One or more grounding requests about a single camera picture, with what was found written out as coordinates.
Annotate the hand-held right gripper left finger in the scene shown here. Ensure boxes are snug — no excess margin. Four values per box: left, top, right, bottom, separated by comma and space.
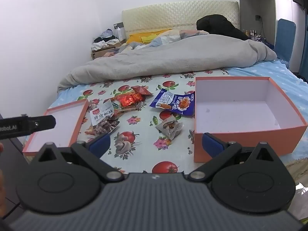
36, 133, 123, 181

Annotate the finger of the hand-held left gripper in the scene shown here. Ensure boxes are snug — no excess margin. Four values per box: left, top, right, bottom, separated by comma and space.
28, 115, 57, 134

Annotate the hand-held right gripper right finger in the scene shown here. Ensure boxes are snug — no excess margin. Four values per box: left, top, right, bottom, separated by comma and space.
188, 132, 277, 181

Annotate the white label brown snack packet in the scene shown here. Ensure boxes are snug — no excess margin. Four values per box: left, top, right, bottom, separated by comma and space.
85, 101, 121, 135

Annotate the orange cardboard box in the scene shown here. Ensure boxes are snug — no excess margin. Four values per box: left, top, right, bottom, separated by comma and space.
194, 76, 308, 163

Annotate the grey clear snack packet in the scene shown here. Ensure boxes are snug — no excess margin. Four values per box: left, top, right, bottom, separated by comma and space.
155, 115, 184, 140

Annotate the red foil snack packet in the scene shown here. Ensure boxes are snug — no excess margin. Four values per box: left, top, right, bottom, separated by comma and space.
119, 93, 143, 108

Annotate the blue snack packet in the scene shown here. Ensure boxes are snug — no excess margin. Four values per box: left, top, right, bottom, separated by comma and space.
149, 88, 196, 117

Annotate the dark red snack packet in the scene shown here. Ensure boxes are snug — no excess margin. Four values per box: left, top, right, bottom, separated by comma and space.
131, 85, 154, 97

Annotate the person's left hand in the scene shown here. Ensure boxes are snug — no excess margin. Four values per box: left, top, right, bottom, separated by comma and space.
0, 142, 7, 213

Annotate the orange box lid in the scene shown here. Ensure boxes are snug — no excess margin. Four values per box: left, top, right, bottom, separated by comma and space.
22, 99, 90, 157

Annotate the fruit printed cloth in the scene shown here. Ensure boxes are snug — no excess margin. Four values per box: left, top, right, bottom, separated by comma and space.
47, 69, 243, 174

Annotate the brown cardboard box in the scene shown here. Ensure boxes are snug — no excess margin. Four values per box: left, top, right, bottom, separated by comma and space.
91, 40, 127, 60

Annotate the grey blanket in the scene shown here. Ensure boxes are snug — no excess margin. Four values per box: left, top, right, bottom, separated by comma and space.
57, 30, 278, 94

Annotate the yellow pillow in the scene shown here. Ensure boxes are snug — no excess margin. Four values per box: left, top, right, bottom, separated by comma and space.
126, 29, 172, 44

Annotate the pastel patchwork quilt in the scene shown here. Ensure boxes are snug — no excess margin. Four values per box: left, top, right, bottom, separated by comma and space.
125, 29, 210, 51

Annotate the row of small bottles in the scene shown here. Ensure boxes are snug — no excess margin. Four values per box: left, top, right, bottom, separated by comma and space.
242, 29, 264, 41

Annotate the black cloth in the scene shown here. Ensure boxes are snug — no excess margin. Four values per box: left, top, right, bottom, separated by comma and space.
196, 15, 249, 41

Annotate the blue chair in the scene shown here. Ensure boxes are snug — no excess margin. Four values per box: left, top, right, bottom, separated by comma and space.
274, 19, 297, 60

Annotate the cream padded headboard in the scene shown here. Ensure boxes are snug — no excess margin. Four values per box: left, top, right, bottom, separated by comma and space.
121, 1, 239, 35

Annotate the white wall cabinet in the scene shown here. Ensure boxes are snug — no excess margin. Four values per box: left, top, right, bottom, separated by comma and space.
237, 0, 308, 46

